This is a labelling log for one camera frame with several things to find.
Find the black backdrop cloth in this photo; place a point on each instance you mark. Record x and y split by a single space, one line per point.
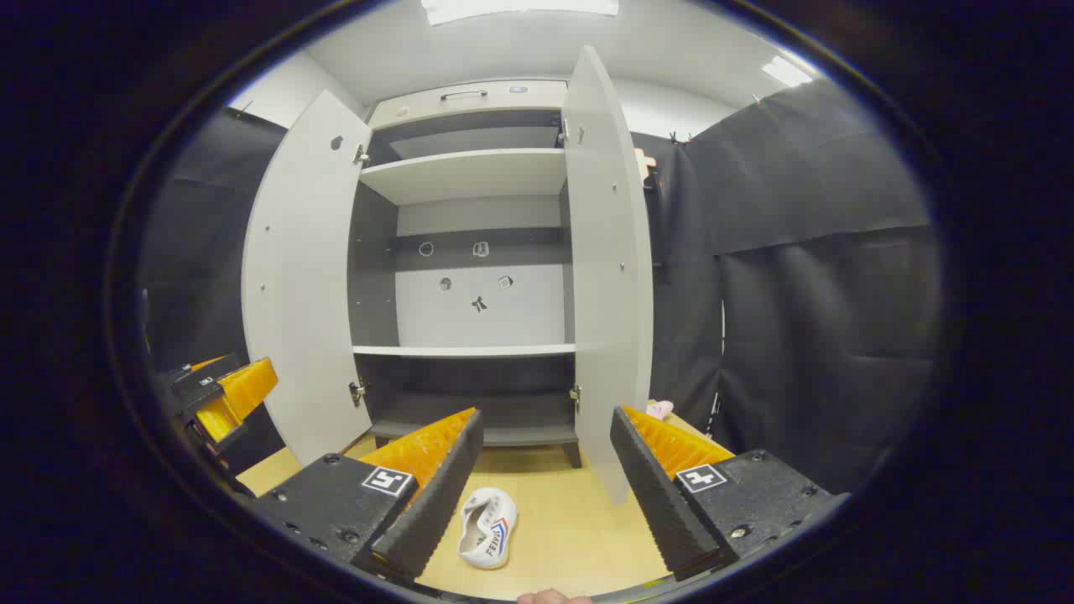
822 335

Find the white canvas shoe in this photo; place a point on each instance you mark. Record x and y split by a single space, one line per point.
487 528

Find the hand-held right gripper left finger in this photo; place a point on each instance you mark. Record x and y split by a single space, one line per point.
436 503

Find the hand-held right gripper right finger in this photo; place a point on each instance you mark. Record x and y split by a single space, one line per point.
663 503

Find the small ceiling light panel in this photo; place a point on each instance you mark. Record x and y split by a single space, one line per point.
787 71

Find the grey shoe cabinet door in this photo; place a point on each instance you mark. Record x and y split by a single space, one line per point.
608 294
302 277

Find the large ceiling light panel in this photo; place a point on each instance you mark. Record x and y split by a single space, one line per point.
520 8

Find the green plush toy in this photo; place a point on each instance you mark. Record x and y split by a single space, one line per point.
660 409

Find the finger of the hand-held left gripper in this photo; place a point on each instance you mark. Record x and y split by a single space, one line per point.
243 390

